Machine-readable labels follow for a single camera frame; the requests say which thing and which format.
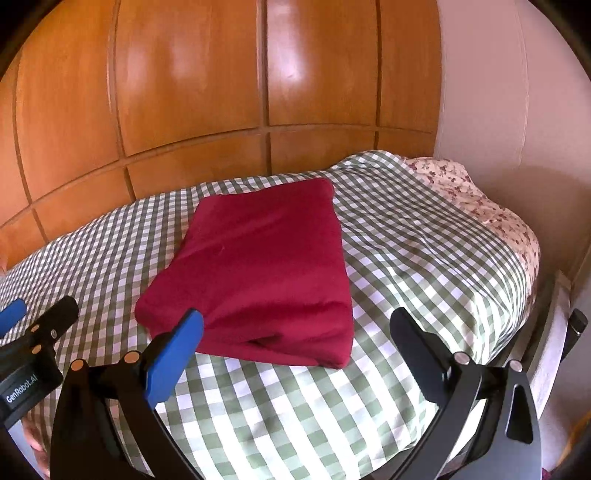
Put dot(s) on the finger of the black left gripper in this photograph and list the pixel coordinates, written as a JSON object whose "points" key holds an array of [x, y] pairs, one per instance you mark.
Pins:
{"points": [[48, 328], [11, 315]]}

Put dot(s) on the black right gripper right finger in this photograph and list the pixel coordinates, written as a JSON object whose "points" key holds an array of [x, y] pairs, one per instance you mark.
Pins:
{"points": [[507, 443]]}

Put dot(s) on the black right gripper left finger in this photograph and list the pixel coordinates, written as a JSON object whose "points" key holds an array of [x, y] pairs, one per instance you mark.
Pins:
{"points": [[85, 443]]}

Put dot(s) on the dark red cloth garment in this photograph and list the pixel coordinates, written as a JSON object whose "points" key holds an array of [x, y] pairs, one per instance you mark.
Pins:
{"points": [[266, 271]]}

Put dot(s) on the person's left hand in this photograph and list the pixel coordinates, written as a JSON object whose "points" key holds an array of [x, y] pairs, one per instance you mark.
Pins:
{"points": [[34, 440]]}

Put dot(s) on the green white checkered bedsheet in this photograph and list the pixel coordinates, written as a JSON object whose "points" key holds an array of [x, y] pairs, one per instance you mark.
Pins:
{"points": [[405, 246]]}

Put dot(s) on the wooden wardrobe doors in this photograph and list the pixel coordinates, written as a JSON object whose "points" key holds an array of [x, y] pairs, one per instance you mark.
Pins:
{"points": [[108, 102]]}

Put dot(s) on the floral pillow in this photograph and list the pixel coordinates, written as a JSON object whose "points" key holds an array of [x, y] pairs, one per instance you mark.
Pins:
{"points": [[452, 180]]}

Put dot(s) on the white bed frame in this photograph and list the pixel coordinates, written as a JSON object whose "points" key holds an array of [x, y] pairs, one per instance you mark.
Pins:
{"points": [[539, 344]]}

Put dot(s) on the black chair post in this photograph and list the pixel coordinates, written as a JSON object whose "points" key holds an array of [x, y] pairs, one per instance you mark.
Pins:
{"points": [[576, 326]]}

